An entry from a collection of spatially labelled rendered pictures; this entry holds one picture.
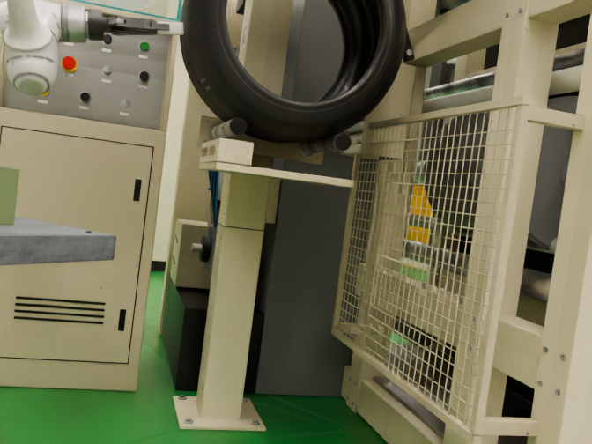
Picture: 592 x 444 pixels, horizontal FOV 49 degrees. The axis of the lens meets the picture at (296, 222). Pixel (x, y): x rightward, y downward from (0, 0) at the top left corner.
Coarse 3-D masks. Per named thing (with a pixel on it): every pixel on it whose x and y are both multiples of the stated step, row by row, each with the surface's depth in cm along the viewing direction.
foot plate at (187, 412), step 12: (180, 396) 217; (192, 396) 221; (180, 408) 208; (192, 408) 210; (252, 408) 217; (180, 420) 198; (192, 420) 198; (204, 420) 200; (216, 420) 202; (228, 420) 203; (240, 420) 204; (252, 420) 206
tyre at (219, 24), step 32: (192, 0) 159; (224, 0) 157; (352, 0) 194; (384, 0) 167; (192, 32) 159; (224, 32) 157; (352, 32) 196; (384, 32) 168; (192, 64) 166; (224, 64) 158; (352, 64) 196; (384, 64) 169; (224, 96) 162; (256, 96) 161; (352, 96) 167; (256, 128) 167; (288, 128) 166; (320, 128) 168
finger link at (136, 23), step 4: (116, 16) 157; (120, 16) 157; (124, 20) 158; (128, 20) 158; (132, 20) 159; (136, 20) 159; (140, 20) 160; (144, 20) 160; (148, 20) 161; (152, 20) 161; (116, 24) 157; (120, 24) 157; (124, 24) 158; (128, 24) 158; (132, 24) 159; (136, 24) 159; (140, 24) 160; (144, 24) 160; (148, 24) 161; (152, 24) 161; (136, 28) 161; (140, 28) 161; (144, 28) 161; (148, 28) 161; (152, 28) 162
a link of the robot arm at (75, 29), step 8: (64, 8) 156; (72, 8) 157; (80, 8) 157; (64, 16) 155; (72, 16) 156; (80, 16) 156; (64, 24) 155; (72, 24) 156; (80, 24) 156; (64, 32) 156; (72, 32) 157; (80, 32) 157; (64, 40) 159; (72, 40) 159; (80, 40) 159
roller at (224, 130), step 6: (234, 120) 160; (240, 120) 161; (216, 126) 188; (222, 126) 172; (228, 126) 162; (234, 126) 160; (240, 126) 161; (246, 126) 161; (216, 132) 183; (222, 132) 173; (228, 132) 165; (234, 132) 161; (240, 132) 161; (216, 138) 190
